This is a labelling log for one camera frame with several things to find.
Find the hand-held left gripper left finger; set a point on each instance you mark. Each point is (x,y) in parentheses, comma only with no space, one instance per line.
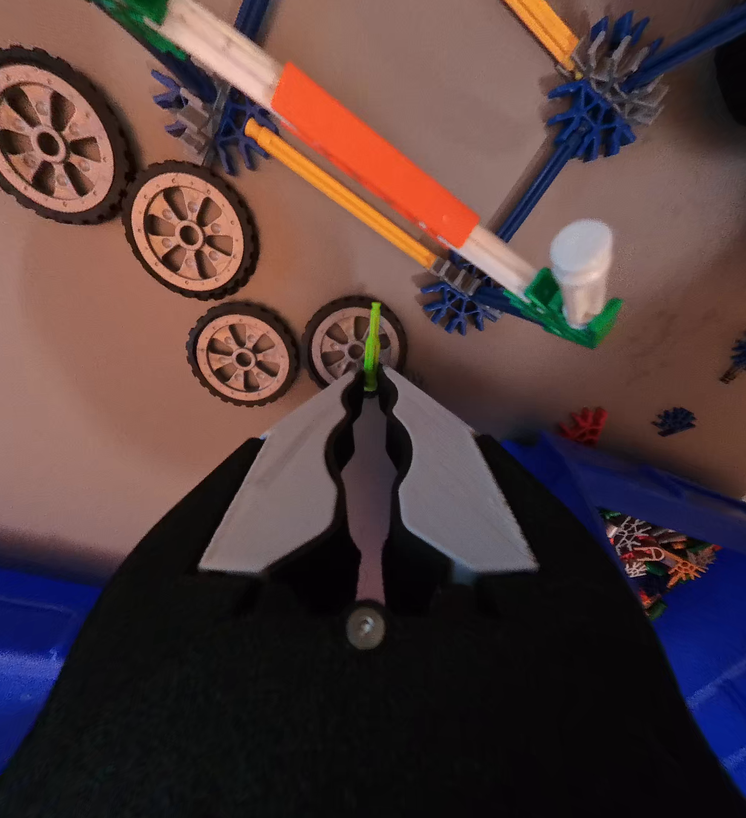
(277,505)

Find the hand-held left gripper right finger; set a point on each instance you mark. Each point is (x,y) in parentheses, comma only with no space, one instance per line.
(468,505)

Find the pile of colourful construction pieces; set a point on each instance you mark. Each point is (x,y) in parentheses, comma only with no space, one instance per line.
(654,549)

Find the lime green rod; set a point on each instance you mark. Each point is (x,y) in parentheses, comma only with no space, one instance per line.
(373,339)

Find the red fan-shaped connector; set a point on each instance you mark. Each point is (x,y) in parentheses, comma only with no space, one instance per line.
(582,426)

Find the blue snowflake connector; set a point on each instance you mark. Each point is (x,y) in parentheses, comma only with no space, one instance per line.
(673,422)

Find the colourful construction model frame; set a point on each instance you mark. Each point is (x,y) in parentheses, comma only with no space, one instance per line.
(373,153)

